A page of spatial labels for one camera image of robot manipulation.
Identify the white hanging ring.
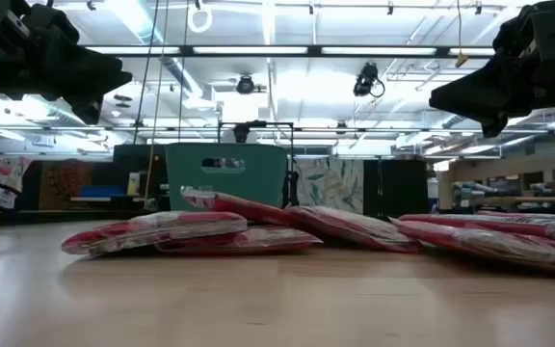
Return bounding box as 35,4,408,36
187,0,214,35

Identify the green plastic basket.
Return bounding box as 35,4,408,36
164,142,289,212

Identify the wooden shelving unit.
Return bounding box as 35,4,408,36
434,153,555,216

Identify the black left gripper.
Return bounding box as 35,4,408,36
0,0,133,125

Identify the leaf patterned panel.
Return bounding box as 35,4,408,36
295,157,365,216

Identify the black hanging strap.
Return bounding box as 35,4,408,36
280,169,302,209

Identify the blue box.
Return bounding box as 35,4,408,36
78,184,127,199

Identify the black overhead camera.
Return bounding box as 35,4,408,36
353,61,386,99

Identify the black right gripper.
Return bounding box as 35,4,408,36
429,0,555,139

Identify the black hanging cable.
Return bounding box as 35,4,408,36
132,0,161,146

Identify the black overhead rig bar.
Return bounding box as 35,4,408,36
79,44,498,60
0,125,555,134

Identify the yellow hanging cord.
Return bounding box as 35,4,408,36
454,0,470,68

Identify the floral patterned cloth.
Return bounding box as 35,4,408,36
0,155,34,211

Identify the black round ceiling fixture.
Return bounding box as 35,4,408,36
236,74,256,95

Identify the person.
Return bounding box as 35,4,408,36
220,122,262,145

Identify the black cabinet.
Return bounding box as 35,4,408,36
362,158,429,218

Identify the brown patterned panel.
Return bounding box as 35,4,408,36
38,160,96,211

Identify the thin yellowish hanging cord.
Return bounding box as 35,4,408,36
143,0,171,203

